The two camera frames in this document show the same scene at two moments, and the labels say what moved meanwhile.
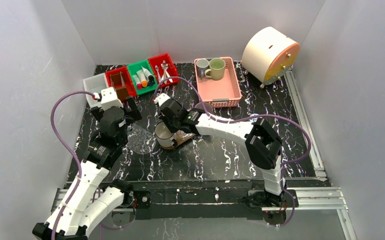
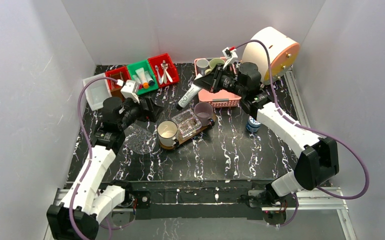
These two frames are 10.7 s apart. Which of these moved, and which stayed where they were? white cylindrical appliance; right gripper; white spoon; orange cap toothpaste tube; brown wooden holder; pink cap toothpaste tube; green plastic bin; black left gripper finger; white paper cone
Moved: right gripper; white paper cone; black left gripper finger
Stayed: white spoon; pink cap toothpaste tube; brown wooden holder; orange cap toothpaste tube; white cylindrical appliance; green plastic bin
